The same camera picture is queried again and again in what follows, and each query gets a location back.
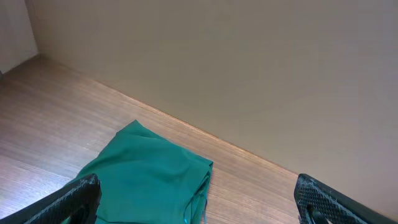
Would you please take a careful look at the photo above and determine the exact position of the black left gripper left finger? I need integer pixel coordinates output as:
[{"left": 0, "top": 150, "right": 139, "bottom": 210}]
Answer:
[{"left": 1, "top": 174, "right": 102, "bottom": 224}]

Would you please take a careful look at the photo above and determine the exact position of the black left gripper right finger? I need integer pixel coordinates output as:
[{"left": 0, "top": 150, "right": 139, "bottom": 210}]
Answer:
[{"left": 294, "top": 174, "right": 397, "bottom": 224}]

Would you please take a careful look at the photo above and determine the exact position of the green cloth garment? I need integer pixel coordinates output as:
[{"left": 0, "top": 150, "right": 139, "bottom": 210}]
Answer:
[{"left": 77, "top": 121, "right": 213, "bottom": 224}]

